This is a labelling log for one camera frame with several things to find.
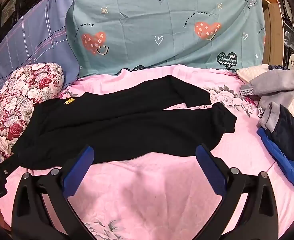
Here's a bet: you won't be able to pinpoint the blue plaid pillow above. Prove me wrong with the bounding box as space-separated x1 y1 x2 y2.
0 0 81 98

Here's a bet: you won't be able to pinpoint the navy garment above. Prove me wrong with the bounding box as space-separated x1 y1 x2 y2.
264 105 294 170

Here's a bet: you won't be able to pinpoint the framed wall picture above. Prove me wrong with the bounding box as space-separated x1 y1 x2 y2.
0 0 20 19

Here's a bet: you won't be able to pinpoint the grey garment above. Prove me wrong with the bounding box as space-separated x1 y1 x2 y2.
240 69 294 130

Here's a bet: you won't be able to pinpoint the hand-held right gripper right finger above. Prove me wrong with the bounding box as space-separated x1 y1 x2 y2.
195 144 280 240

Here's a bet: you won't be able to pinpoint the pink floral bed sheet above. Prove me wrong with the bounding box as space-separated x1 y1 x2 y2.
0 64 294 240

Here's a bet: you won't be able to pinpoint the cream pillow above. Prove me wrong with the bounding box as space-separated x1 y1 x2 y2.
236 64 294 130

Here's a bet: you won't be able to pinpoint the black pants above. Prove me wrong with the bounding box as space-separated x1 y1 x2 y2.
11 75 238 170

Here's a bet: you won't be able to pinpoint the blue garment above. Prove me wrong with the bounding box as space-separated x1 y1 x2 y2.
257 127 294 193

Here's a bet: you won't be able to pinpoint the red floral pillow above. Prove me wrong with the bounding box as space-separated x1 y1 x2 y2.
0 63 65 160

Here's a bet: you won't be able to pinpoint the wooden bed headboard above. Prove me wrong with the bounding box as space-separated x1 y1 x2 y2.
247 0 285 67

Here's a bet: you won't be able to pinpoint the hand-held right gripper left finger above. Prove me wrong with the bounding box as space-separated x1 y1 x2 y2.
11 145 99 240

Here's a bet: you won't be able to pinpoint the teal heart printed quilt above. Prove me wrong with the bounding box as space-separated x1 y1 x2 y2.
65 0 266 77

